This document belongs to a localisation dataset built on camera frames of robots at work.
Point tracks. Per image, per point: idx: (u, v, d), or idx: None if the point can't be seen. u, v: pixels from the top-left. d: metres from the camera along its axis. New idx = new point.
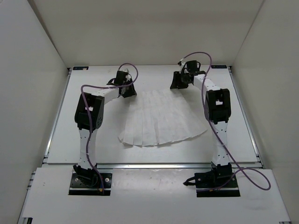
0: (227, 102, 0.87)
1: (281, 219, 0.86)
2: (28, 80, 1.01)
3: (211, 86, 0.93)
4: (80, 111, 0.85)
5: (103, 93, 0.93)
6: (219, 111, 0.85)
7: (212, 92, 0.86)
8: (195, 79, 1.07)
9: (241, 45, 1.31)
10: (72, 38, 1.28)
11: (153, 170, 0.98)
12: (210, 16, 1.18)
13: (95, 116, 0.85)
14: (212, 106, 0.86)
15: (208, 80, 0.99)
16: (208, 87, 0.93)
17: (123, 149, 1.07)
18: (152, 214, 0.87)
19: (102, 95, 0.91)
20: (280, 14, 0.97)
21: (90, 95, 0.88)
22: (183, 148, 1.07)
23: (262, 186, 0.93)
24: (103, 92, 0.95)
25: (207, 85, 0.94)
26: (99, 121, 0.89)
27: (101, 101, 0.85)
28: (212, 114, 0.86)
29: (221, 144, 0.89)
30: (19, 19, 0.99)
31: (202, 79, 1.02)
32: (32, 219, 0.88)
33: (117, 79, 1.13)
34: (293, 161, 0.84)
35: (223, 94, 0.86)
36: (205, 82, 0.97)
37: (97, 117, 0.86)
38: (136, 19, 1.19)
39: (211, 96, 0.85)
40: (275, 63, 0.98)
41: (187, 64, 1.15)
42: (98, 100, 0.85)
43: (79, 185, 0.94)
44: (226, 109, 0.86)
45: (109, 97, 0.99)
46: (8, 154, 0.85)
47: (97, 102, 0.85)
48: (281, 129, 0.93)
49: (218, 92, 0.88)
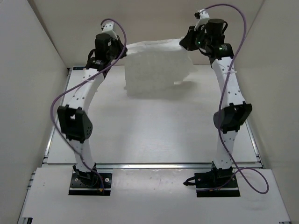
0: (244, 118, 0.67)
1: (281, 219, 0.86)
2: (28, 80, 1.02)
3: (234, 93, 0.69)
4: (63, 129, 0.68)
5: (82, 97, 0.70)
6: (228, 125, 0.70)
7: (227, 108, 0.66)
8: (217, 65, 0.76)
9: (240, 45, 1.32)
10: (72, 38, 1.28)
11: (153, 170, 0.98)
12: (210, 16, 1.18)
13: (81, 131, 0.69)
14: (223, 122, 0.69)
15: (232, 78, 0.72)
16: (229, 94, 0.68)
17: (124, 149, 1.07)
18: (152, 214, 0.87)
19: (82, 104, 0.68)
20: (279, 15, 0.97)
21: (68, 108, 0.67)
22: (183, 147, 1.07)
23: (261, 189, 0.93)
24: (82, 94, 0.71)
25: (229, 90, 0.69)
26: (88, 129, 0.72)
27: (82, 117, 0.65)
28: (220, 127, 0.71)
29: (227, 152, 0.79)
30: (20, 18, 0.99)
31: (224, 71, 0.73)
32: (32, 218, 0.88)
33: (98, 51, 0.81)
34: (293, 161, 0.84)
35: (241, 110, 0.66)
36: (227, 85, 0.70)
37: (86, 130, 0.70)
38: (136, 19, 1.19)
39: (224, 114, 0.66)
40: (274, 63, 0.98)
41: (210, 24, 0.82)
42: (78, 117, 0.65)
43: (79, 185, 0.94)
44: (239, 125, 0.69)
45: (92, 93, 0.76)
46: (8, 154, 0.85)
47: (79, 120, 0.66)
48: (281, 129, 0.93)
49: (238, 105, 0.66)
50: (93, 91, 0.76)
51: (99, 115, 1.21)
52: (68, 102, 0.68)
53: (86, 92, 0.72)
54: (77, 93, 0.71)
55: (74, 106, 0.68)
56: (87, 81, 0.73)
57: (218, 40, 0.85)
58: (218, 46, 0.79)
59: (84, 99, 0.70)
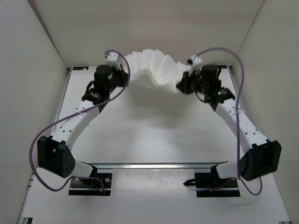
0: (275, 160, 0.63)
1: (282, 219, 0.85)
2: (28, 80, 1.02)
3: (252, 132, 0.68)
4: (43, 161, 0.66)
5: (69, 129, 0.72)
6: (260, 171, 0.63)
7: (257, 151, 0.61)
8: (222, 110, 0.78)
9: (241, 45, 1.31)
10: (71, 38, 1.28)
11: (153, 170, 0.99)
12: (210, 16, 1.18)
13: (60, 168, 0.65)
14: (254, 169, 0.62)
15: (242, 118, 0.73)
16: (247, 135, 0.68)
17: (124, 149, 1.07)
18: (151, 214, 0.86)
19: (67, 138, 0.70)
20: (279, 14, 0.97)
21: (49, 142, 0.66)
22: (183, 148, 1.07)
23: (254, 191, 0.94)
24: (70, 126, 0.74)
25: (245, 131, 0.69)
26: (69, 166, 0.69)
27: (63, 152, 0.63)
28: (252, 178, 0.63)
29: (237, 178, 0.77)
30: (19, 18, 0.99)
31: (233, 113, 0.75)
32: (32, 218, 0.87)
33: (97, 84, 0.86)
34: (293, 161, 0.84)
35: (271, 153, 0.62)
36: (242, 126, 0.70)
37: (65, 167, 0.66)
38: (136, 19, 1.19)
39: (255, 158, 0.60)
40: (275, 63, 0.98)
41: (205, 72, 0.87)
42: (58, 151, 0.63)
43: (79, 185, 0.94)
44: (272, 169, 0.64)
45: (82, 125, 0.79)
46: (8, 154, 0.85)
47: (59, 155, 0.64)
48: (281, 129, 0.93)
49: (263, 144, 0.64)
50: (83, 122, 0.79)
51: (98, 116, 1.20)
52: (54, 134, 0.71)
53: (74, 125, 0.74)
54: (66, 125, 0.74)
55: (58, 138, 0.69)
56: (79, 113, 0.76)
57: (215, 84, 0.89)
58: (218, 91, 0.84)
59: (71, 132, 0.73)
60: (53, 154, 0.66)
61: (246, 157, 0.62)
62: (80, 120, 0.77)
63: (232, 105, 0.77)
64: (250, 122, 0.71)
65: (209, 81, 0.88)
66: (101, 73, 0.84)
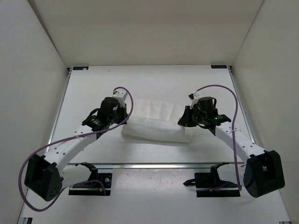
0: (278, 171, 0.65)
1: (281, 219, 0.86)
2: (28, 80, 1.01)
3: (249, 145, 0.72)
4: (28, 180, 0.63)
5: (63, 152, 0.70)
6: (267, 185, 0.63)
7: (256, 160, 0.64)
8: (219, 130, 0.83)
9: (240, 45, 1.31)
10: (71, 38, 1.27)
11: (153, 170, 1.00)
12: (210, 16, 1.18)
13: (43, 192, 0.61)
14: (259, 181, 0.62)
15: (238, 135, 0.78)
16: (245, 147, 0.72)
17: (124, 149, 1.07)
18: (151, 215, 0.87)
19: (59, 160, 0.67)
20: (280, 14, 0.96)
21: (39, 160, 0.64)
22: (183, 148, 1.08)
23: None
24: (65, 149, 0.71)
25: (243, 145, 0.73)
26: (53, 191, 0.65)
27: (52, 174, 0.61)
28: (261, 193, 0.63)
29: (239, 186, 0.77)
30: (19, 18, 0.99)
31: (229, 131, 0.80)
32: (32, 219, 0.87)
33: (102, 111, 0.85)
34: (293, 161, 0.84)
35: (270, 159, 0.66)
36: (238, 141, 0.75)
37: (49, 192, 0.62)
38: (136, 19, 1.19)
39: (256, 167, 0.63)
40: (275, 64, 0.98)
41: (201, 103, 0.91)
42: (46, 173, 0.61)
43: (79, 185, 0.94)
44: (278, 182, 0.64)
45: (75, 151, 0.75)
46: (7, 154, 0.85)
47: (46, 177, 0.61)
48: (281, 129, 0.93)
49: (262, 154, 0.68)
50: (78, 149, 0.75)
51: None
52: (46, 154, 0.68)
53: (70, 148, 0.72)
54: (60, 147, 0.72)
55: (49, 160, 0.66)
56: (76, 137, 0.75)
57: (212, 113, 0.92)
58: (215, 117, 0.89)
59: (64, 155, 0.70)
60: (41, 176, 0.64)
61: (249, 169, 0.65)
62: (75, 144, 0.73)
63: (228, 126, 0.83)
64: (246, 138, 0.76)
65: (206, 110, 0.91)
66: (107, 102, 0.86)
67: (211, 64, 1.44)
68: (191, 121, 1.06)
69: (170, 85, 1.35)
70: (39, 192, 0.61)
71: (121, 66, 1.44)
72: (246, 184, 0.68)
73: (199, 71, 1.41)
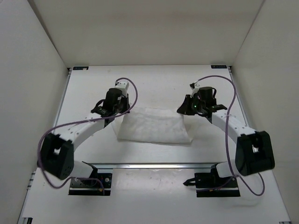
0: (267, 150, 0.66)
1: (281, 219, 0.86)
2: (28, 80, 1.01)
3: (241, 127, 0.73)
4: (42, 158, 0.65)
5: (76, 132, 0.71)
6: (258, 163, 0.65)
7: (246, 138, 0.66)
8: (214, 117, 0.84)
9: (240, 45, 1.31)
10: (71, 38, 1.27)
11: (153, 170, 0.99)
12: (210, 16, 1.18)
13: (58, 167, 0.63)
14: (248, 157, 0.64)
15: (232, 119, 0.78)
16: (237, 129, 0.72)
17: (124, 149, 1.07)
18: (151, 214, 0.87)
19: (74, 138, 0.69)
20: (279, 14, 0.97)
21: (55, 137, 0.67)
22: (183, 148, 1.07)
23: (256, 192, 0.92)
24: (78, 129, 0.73)
25: (235, 127, 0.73)
26: (66, 171, 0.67)
27: (67, 150, 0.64)
28: (251, 170, 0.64)
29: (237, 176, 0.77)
30: (19, 19, 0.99)
31: (223, 116, 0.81)
32: (32, 218, 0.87)
33: (107, 102, 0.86)
34: (293, 161, 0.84)
35: (261, 139, 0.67)
36: (231, 123, 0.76)
37: (63, 169, 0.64)
38: (136, 19, 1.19)
39: (246, 145, 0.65)
40: (275, 63, 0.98)
41: (201, 92, 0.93)
42: (63, 148, 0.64)
43: (79, 185, 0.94)
44: (267, 160, 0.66)
45: (86, 134, 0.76)
46: (8, 154, 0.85)
47: (62, 151, 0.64)
48: (280, 129, 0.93)
49: (252, 135, 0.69)
50: (88, 131, 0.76)
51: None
52: (62, 133, 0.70)
53: (82, 129, 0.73)
54: (74, 128, 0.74)
55: (64, 137, 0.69)
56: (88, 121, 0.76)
57: (211, 102, 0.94)
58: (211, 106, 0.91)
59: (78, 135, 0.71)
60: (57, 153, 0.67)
61: (239, 147, 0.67)
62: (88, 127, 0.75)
63: (223, 112, 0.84)
64: (239, 122, 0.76)
65: (205, 100, 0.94)
66: (112, 92, 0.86)
67: (211, 64, 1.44)
68: (190, 109, 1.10)
69: (170, 85, 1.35)
70: (54, 170, 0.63)
71: (121, 66, 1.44)
72: (238, 164, 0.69)
73: (199, 71, 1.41)
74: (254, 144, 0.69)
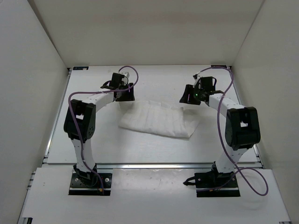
0: (254, 124, 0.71)
1: (281, 219, 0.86)
2: (28, 80, 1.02)
3: (232, 104, 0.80)
4: (69, 120, 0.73)
5: (95, 99, 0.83)
6: (246, 136, 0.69)
7: (235, 111, 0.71)
8: (211, 98, 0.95)
9: (240, 45, 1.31)
10: (71, 37, 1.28)
11: (153, 170, 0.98)
12: (210, 16, 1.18)
13: (85, 123, 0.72)
14: (235, 127, 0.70)
15: (226, 98, 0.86)
16: (228, 105, 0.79)
17: (124, 150, 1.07)
18: (151, 214, 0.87)
19: (94, 102, 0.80)
20: (279, 15, 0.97)
21: (81, 102, 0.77)
22: (183, 148, 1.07)
23: (259, 192, 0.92)
24: (96, 97, 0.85)
25: (227, 103, 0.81)
26: (90, 131, 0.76)
27: (92, 108, 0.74)
28: (237, 139, 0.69)
29: (233, 163, 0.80)
30: (19, 19, 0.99)
31: (218, 97, 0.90)
32: (32, 219, 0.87)
33: (113, 81, 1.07)
34: (293, 161, 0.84)
35: (249, 113, 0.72)
36: (224, 101, 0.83)
37: (88, 126, 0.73)
38: (136, 19, 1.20)
39: (233, 116, 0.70)
40: (275, 63, 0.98)
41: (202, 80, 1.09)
42: (88, 108, 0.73)
43: (79, 185, 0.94)
44: (253, 131, 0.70)
45: (101, 104, 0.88)
46: (8, 154, 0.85)
47: (88, 110, 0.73)
48: (280, 128, 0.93)
49: (242, 110, 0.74)
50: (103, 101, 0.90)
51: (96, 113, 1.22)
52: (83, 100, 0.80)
53: (99, 97, 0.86)
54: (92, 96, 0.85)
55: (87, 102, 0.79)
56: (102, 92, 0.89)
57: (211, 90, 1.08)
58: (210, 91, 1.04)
59: (96, 101, 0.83)
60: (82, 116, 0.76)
61: (228, 119, 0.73)
62: (103, 96, 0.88)
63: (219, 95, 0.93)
64: (231, 101, 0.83)
65: (205, 86, 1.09)
66: (117, 75, 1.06)
67: (211, 64, 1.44)
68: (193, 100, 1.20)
69: (169, 85, 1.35)
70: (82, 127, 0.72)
71: (121, 66, 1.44)
72: (227, 137, 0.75)
73: (199, 71, 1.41)
74: (243, 120, 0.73)
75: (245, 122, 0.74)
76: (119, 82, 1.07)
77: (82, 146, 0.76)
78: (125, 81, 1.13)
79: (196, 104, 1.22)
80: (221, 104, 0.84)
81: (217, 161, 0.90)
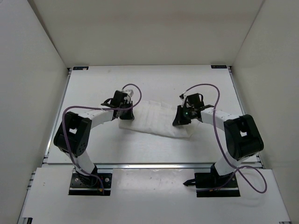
0: (253, 131, 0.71)
1: (282, 219, 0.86)
2: (28, 80, 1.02)
3: (227, 115, 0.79)
4: (60, 133, 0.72)
5: (92, 114, 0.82)
6: (248, 147, 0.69)
7: (232, 122, 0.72)
8: (203, 114, 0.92)
9: (241, 44, 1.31)
10: (71, 38, 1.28)
11: (153, 170, 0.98)
12: (210, 16, 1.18)
13: (76, 139, 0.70)
14: (235, 138, 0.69)
15: (219, 111, 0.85)
16: (223, 117, 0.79)
17: (123, 150, 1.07)
18: (152, 214, 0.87)
19: (90, 118, 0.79)
20: (280, 14, 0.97)
21: (76, 116, 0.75)
22: (184, 148, 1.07)
23: (259, 190, 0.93)
24: (93, 113, 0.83)
25: (222, 116, 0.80)
26: (81, 148, 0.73)
27: (87, 124, 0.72)
28: (241, 150, 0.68)
29: (235, 169, 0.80)
30: (19, 19, 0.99)
31: (210, 111, 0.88)
32: (32, 218, 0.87)
33: (115, 100, 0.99)
34: (293, 161, 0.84)
35: (245, 122, 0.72)
36: (217, 114, 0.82)
37: (81, 143, 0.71)
38: (136, 19, 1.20)
39: (232, 126, 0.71)
40: (275, 63, 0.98)
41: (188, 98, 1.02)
42: (83, 123, 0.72)
43: (79, 185, 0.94)
44: (255, 140, 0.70)
45: (98, 120, 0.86)
46: (8, 154, 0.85)
47: (82, 126, 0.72)
48: (280, 129, 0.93)
49: (238, 119, 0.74)
50: (102, 117, 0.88)
51: (97, 127, 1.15)
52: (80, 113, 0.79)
53: (97, 113, 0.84)
54: (90, 112, 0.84)
55: (83, 116, 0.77)
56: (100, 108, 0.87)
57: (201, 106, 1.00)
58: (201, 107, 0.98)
59: (93, 116, 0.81)
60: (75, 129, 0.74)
61: (227, 131, 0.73)
62: (101, 112, 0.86)
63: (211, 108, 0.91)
64: (225, 113, 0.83)
65: (193, 103, 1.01)
66: (120, 93, 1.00)
67: (211, 64, 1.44)
68: (183, 118, 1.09)
69: (170, 85, 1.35)
70: (74, 143, 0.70)
71: (121, 66, 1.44)
72: (230, 150, 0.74)
73: (199, 71, 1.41)
74: (241, 129, 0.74)
75: (244, 131, 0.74)
76: (121, 100, 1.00)
77: (72, 160, 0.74)
78: (128, 99, 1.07)
79: (187, 123, 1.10)
80: (215, 117, 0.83)
81: (217, 163, 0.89)
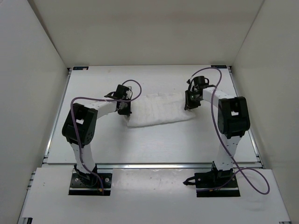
0: (244, 112, 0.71)
1: (281, 219, 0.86)
2: (28, 80, 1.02)
3: (224, 95, 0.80)
4: (68, 123, 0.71)
5: (97, 105, 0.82)
6: (235, 126, 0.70)
7: (226, 101, 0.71)
8: (204, 91, 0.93)
9: (241, 44, 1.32)
10: (71, 37, 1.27)
11: (153, 170, 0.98)
12: (210, 16, 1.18)
13: (85, 129, 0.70)
14: (226, 116, 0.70)
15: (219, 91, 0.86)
16: (220, 96, 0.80)
17: (124, 150, 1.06)
18: (151, 215, 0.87)
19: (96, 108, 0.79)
20: (280, 15, 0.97)
21: (83, 106, 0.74)
22: (184, 148, 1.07)
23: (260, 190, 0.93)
24: (98, 103, 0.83)
25: (219, 95, 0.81)
26: (89, 136, 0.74)
27: (94, 114, 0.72)
28: (228, 126, 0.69)
29: (230, 156, 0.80)
30: (19, 19, 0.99)
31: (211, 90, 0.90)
32: (32, 218, 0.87)
33: (117, 93, 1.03)
34: (293, 161, 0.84)
35: (238, 102, 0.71)
36: (216, 93, 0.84)
37: (88, 131, 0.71)
38: (136, 20, 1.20)
39: (224, 106, 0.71)
40: (274, 63, 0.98)
41: (195, 79, 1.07)
42: (89, 113, 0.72)
43: (79, 185, 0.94)
44: (242, 120, 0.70)
45: (102, 112, 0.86)
46: (7, 154, 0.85)
47: (89, 116, 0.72)
48: (280, 129, 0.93)
49: (232, 100, 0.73)
50: (105, 109, 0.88)
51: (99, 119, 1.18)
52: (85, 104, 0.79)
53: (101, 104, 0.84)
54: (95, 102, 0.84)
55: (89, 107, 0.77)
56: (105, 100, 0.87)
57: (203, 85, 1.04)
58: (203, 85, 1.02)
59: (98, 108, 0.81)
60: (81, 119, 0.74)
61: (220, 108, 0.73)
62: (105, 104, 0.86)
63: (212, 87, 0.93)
64: (224, 93, 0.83)
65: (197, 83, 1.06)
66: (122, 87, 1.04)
67: (211, 64, 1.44)
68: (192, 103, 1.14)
69: (169, 85, 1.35)
70: (81, 132, 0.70)
71: (121, 66, 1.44)
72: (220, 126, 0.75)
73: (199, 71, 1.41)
74: (233, 109, 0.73)
75: (236, 111, 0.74)
76: (123, 93, 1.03)
77: (81, 150, 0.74)
78: (130, 94, 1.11)
79: (195, 106, 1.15)
80: (214, 95, 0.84)
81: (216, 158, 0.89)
